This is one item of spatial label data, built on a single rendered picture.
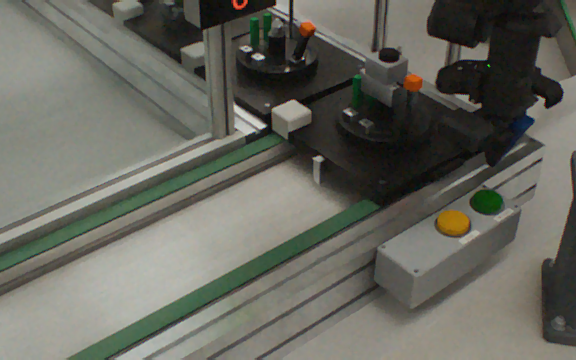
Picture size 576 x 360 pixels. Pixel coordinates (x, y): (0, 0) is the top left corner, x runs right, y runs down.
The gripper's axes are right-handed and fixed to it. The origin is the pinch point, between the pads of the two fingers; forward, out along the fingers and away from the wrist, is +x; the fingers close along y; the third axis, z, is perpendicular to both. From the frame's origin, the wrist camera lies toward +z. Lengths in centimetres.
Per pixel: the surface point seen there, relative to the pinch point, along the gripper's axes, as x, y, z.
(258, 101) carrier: 8.8, 7.9, 38.6
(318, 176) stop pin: 11.8, 11.2, 20.8
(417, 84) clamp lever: -1.2, -1.6, 15.0
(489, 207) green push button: 8.8, 1.3, -1.7
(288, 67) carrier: 6.9, -0.5, 41.2
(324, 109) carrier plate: 8.8, 1.6, 30.1
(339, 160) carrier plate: 8.8, 9.1, 18.8
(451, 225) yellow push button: 8.6, 8.2, -0.9
